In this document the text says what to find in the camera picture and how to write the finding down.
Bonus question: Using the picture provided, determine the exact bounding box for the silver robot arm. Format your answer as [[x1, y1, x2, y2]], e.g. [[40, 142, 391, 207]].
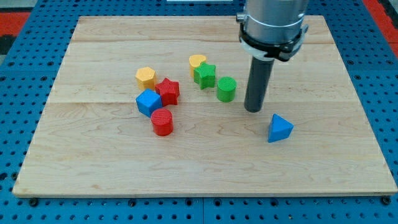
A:
[[236, 0, 308, 62]]

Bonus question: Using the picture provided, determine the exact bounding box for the blue triangle block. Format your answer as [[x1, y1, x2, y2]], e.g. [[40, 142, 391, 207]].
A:
[[268, 114, 294, 143]]

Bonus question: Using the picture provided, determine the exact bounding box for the green star block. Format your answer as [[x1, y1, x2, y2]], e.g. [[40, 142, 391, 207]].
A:
[[193, 62, 216, 90]]

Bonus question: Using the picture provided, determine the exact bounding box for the red star block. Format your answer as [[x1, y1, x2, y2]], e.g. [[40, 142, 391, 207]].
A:
[[155, 78, 180, 106]]

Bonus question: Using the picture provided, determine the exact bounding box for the green cylinder block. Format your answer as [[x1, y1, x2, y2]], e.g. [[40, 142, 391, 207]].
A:
[[216, 77, 237, 103]]

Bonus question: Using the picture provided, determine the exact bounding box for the red cylinder block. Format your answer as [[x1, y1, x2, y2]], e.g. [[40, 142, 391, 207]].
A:
[[150, 108, 174, 136]]

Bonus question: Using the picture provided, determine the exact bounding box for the blue cube block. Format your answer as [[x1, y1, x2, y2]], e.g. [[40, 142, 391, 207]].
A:
[[136, 89, 162, 118]]

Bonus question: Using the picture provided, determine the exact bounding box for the yellow heart block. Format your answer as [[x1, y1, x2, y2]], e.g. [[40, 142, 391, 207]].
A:
[[188, 54, 207, 78]]

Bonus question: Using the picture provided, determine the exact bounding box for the wooden board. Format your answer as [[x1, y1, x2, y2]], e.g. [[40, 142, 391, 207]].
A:
[[12, 16, 397, 198]]

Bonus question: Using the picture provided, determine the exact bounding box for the yellow hexagon block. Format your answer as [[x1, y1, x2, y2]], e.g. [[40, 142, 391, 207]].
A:
[[136, 67, 157, 90]]

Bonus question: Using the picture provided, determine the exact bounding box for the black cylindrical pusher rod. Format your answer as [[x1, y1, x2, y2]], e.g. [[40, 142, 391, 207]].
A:
[[244, 57, 274, 113]]

